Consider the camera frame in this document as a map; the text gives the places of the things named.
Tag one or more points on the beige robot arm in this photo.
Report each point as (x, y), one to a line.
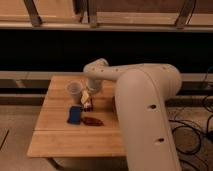
(140, 94)

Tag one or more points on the wooden shelf with brackets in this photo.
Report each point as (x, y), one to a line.
(108, 15)

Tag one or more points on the blue eraser block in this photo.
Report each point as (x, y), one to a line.
(74, 115)

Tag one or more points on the dark red flat object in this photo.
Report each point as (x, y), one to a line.
(90, 121)

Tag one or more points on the wooden table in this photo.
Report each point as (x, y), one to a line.
(53, 136)

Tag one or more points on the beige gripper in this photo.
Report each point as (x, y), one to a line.
(85, 100)

